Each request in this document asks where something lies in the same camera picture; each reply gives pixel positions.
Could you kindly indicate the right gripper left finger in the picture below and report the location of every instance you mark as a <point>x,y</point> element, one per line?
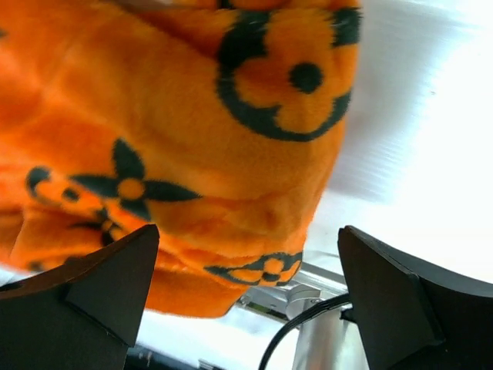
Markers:
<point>84,314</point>

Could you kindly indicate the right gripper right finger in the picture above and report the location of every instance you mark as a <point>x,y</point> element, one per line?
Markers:
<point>413,314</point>

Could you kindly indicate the orange patterned towel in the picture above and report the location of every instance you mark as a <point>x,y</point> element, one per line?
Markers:
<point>218,121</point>

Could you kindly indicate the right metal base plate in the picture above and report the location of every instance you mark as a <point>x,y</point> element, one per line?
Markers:
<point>268,328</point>

